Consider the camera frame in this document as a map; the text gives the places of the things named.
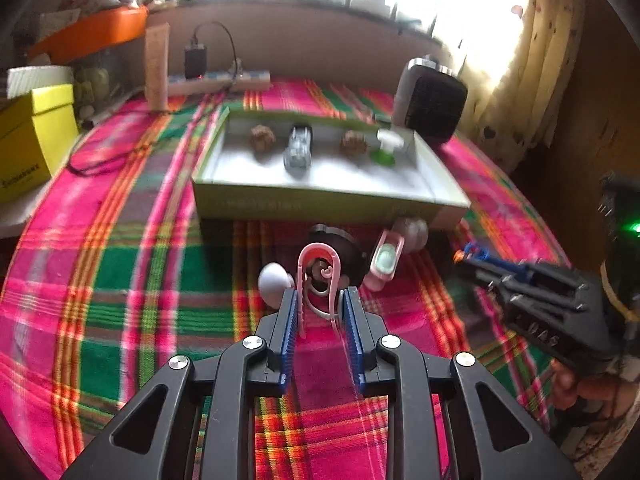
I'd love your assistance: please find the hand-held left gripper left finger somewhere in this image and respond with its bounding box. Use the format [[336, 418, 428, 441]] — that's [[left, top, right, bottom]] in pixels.
[[60, 287, 301, 480]]

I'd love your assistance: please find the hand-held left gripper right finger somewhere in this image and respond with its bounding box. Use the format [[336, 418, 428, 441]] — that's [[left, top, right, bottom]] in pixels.
[[341, 286, 583, 480]]

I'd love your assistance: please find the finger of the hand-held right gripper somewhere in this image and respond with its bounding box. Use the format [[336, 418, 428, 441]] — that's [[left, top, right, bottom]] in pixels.
[[455, 260, 513, 311], [467, 259, 588, 293]]

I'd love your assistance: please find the tall pink swirl clip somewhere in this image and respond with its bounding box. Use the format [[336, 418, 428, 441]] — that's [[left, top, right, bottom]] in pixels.
[[297, 243, 346, 336]]

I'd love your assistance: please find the white mushroom-shaped knob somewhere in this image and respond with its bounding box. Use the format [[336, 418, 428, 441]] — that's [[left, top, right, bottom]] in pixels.
[[257, 262, 296, 308]]

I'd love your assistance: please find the pink clip with mint pad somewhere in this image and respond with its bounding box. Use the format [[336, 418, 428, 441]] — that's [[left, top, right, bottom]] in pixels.
[[362, 229, 406, 291]]

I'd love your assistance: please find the clear round jar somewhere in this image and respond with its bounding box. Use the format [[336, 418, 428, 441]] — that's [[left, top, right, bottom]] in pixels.
[[392, 216, 430, 255]]

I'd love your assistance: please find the shallow green cardboard box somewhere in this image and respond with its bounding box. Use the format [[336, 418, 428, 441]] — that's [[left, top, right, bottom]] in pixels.
[[192, 106, 472, 233]]

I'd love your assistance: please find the green and white spool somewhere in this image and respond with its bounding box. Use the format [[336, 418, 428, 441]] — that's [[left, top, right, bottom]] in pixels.
[[369, 127, 405, 167]]

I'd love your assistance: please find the black flashlight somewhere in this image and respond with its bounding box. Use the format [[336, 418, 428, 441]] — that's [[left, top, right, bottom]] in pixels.
[[283, 122, 315, 178]]

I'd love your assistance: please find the brown walnut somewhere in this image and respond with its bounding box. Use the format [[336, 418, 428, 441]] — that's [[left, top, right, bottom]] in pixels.
[[248, 124, 277, 153], [340, 130, 370, 158]]

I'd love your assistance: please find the person's right hand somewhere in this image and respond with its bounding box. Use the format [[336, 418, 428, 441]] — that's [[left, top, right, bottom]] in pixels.
[[552, 360, 631, 413]]

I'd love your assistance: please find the black round disc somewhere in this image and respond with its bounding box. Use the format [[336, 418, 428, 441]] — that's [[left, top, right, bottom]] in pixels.
[[306, 225, 368, 291]]

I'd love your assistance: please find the grey space heater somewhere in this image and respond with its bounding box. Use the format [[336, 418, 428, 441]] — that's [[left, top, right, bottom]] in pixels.
[[392, 55, 469, 146]]

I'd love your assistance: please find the cream heart-print curtain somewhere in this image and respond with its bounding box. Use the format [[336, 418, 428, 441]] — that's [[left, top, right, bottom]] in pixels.
[[450, 0, 588, 173]]

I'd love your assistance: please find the white power strip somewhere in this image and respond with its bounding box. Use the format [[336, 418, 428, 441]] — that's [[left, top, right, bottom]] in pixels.
[[167, 69, 272, 96]]

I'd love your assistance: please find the black charger adapter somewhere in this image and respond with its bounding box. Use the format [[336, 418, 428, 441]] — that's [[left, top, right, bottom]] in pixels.
[[184, 44, 208, 80]]

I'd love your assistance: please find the white side table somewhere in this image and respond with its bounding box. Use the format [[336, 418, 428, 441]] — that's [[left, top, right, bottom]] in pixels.
[[0, 200, 36, 241]]

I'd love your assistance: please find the clear storage container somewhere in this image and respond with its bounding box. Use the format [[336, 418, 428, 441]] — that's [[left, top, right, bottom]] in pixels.
[[72, 45, 148, 111]]

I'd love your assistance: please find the yellow cardboard box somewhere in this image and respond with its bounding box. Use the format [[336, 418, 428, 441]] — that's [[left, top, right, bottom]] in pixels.
[[0, 84, 80, 204]]

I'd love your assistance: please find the green striped white box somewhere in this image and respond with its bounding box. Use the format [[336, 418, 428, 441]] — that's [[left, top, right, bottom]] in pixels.
[[6, 65, 76, 98]]

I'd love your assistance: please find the orange lidded clear container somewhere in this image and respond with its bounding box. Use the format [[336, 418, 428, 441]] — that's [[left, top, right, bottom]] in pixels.
[[27, 5, 150, 63]]

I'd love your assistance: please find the black charger cable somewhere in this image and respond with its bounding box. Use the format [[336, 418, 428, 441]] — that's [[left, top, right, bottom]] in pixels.
[[67, 21, 238, 177]]

